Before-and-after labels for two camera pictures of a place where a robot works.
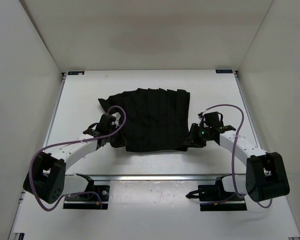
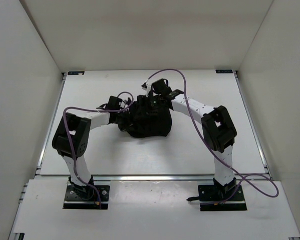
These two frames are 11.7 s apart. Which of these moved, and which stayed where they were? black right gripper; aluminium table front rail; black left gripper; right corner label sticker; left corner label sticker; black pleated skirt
Moved: black left gripper; black pleated skirt; black right gripper
Stayed: right corner label sticker; left corner label sticker; aluminium table front rail
